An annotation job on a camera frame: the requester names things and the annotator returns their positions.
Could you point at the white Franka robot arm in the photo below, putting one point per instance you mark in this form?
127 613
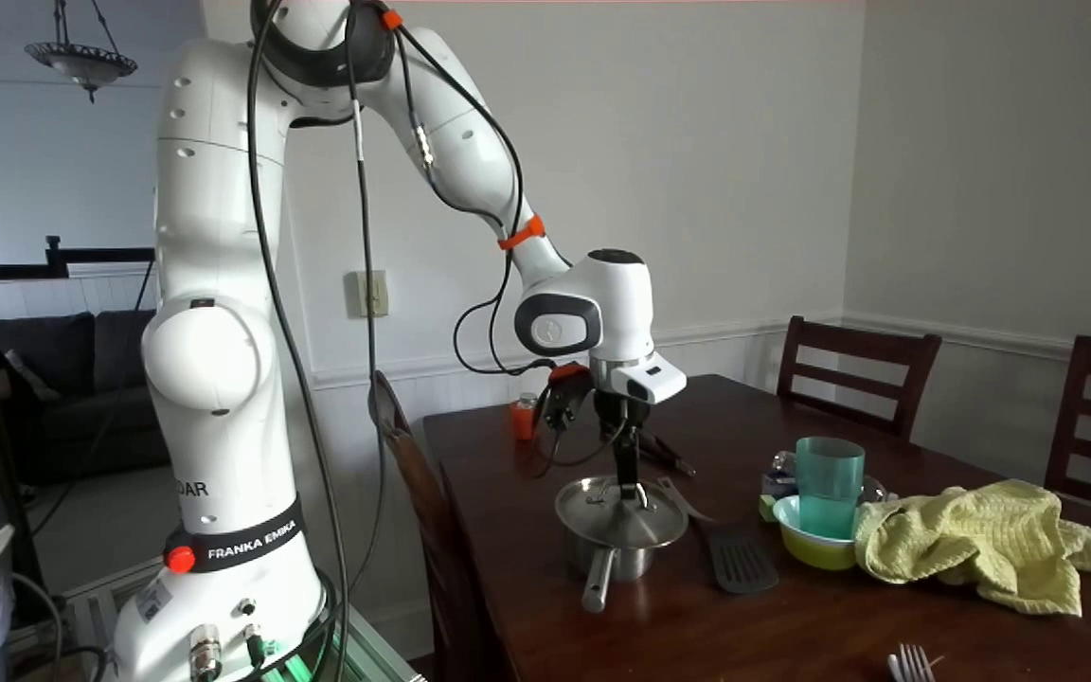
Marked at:
210 342

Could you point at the yellow cloth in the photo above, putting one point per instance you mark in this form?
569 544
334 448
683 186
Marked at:
987 544

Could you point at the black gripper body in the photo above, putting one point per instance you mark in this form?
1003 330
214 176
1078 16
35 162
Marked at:
623 415

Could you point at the small jar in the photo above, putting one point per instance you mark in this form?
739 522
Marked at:
777 480

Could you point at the wall light switch plate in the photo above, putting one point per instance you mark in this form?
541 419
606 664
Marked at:
371 294

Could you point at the curved back wooden chair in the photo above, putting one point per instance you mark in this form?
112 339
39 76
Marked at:
427 506

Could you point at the silver pot lid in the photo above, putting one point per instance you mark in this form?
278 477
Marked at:
623 515

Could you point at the hanging ceiling lamp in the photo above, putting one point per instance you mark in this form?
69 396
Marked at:
83 59

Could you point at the silver fork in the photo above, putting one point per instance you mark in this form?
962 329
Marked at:
911 664

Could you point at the green bowl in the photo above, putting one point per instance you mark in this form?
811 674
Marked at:
811 544

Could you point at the dark couch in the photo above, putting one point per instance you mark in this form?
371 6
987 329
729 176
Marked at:
76 393

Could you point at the teal plastic cup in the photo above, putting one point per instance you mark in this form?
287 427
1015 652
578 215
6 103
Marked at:
826 480

